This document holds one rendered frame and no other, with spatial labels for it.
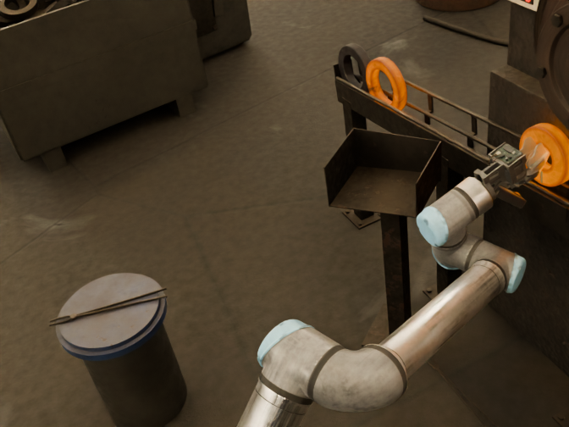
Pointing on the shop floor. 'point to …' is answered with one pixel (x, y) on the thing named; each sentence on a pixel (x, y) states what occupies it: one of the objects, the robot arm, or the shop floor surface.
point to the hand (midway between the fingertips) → (547, 148)
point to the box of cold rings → (91, 68)
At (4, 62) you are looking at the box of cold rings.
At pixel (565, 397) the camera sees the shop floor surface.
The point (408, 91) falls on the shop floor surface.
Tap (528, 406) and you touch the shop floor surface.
